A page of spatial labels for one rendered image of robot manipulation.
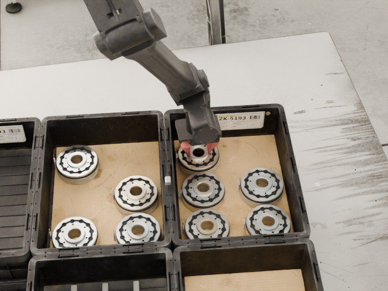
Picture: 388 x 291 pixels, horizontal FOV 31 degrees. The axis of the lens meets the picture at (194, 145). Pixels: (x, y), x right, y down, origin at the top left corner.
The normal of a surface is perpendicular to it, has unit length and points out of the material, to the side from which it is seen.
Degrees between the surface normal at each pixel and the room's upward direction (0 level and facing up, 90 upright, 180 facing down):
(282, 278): 0
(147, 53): 115
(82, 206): 0
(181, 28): 0
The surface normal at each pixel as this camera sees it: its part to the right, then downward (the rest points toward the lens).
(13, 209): 0.00, -0.65
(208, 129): 0.18, 0.75
